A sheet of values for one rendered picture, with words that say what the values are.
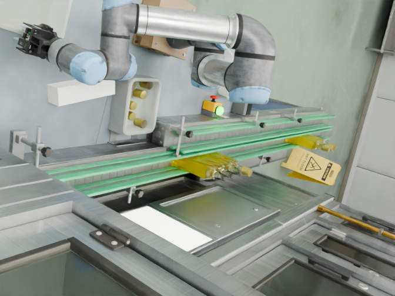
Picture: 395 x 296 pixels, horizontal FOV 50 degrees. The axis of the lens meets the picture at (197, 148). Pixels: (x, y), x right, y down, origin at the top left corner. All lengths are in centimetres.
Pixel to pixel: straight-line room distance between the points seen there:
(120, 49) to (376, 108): 663
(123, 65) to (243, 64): 33
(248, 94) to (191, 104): 89
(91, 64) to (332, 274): 105
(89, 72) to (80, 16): 52
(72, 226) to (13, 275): 15
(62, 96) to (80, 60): 43
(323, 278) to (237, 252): 30
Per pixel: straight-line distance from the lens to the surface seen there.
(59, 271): 61
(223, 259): 140
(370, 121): 757
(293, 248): 167
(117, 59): 112
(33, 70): 147
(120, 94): 165
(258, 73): 120
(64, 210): 76
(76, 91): 150
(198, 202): 176
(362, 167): 767
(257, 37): 119
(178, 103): 199
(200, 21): 116
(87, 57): 105
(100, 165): 152
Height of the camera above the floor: 198
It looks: 34 degrees down
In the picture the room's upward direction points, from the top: 111 degrees clockwise
